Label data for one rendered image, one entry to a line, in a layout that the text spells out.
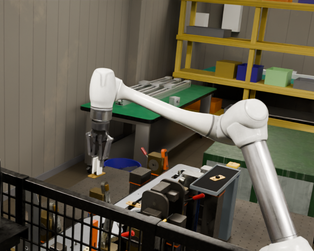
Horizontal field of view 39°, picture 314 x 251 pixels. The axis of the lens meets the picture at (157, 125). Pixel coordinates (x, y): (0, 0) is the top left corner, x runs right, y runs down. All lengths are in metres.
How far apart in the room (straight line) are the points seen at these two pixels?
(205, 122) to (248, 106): 0.24
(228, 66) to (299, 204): 3.62
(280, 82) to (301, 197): 3.21
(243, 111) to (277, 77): 5.40
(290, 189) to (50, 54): 2.72
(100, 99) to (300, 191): 2.71
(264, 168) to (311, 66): 7.41
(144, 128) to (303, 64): 4.97
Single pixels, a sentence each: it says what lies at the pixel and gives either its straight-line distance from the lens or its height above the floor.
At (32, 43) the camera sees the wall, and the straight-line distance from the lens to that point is 4.51.
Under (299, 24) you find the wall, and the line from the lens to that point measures 9.03.
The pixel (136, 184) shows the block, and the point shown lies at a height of 0.97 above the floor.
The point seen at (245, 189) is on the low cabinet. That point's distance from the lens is 4.21.
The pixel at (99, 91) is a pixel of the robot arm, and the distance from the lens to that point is 1.76.
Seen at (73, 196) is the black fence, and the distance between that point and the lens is 1.01.
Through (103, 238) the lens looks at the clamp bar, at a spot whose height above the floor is 1.09.
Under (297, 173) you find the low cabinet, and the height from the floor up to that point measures 0.64.
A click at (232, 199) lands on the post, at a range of 2.52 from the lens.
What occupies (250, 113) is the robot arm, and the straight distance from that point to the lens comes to 1.67.
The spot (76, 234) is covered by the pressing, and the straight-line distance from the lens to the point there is 1.97.
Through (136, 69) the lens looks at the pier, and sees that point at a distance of 6.25.
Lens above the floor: 1.98
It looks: 15 degrees down
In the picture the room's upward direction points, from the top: 5 degrees clockwise
